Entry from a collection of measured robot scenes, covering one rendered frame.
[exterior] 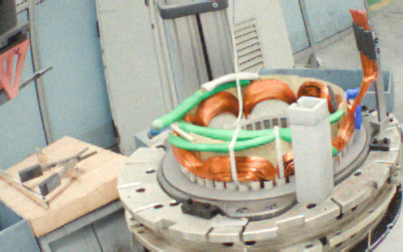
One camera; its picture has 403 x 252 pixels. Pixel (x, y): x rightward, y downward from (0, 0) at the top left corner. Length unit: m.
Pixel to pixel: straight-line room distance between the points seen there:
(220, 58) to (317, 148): 0.59
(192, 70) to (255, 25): 2.16
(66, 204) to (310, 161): 0.31
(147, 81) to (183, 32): 1.95
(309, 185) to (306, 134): 0.05
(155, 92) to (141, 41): 0.23
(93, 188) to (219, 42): 0.43
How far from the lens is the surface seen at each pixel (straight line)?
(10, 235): 0.79
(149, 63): 3.07
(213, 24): 1.18
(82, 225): 0.84
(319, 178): 0.63
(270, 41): 3.45
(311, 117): 0.61
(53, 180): 0.82
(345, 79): 1.09
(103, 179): 0.86
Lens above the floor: 1.40
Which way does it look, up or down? 21 degrees down
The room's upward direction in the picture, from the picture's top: 11 degrees counter-clockwise
